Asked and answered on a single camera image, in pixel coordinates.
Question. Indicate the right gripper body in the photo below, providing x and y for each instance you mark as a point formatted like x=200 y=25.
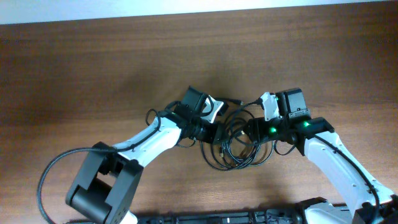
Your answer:
x=273 y=129

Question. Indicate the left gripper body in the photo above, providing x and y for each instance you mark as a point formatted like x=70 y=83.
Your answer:
x=204 y=130

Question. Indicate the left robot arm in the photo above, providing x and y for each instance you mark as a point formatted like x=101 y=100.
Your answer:
x=106 y=182

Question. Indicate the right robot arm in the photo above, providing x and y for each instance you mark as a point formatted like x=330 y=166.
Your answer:
x=318 y=141

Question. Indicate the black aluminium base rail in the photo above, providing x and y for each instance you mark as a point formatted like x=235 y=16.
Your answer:
x=236 y=216

